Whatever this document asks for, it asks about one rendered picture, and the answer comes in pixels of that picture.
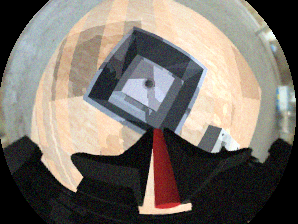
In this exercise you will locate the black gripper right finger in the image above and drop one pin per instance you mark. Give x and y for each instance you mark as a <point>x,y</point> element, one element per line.
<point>193,167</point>

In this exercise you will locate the red peg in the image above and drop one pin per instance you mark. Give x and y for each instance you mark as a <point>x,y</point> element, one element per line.
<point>165,188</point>

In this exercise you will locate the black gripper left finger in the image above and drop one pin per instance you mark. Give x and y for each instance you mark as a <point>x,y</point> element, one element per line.
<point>131,168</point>

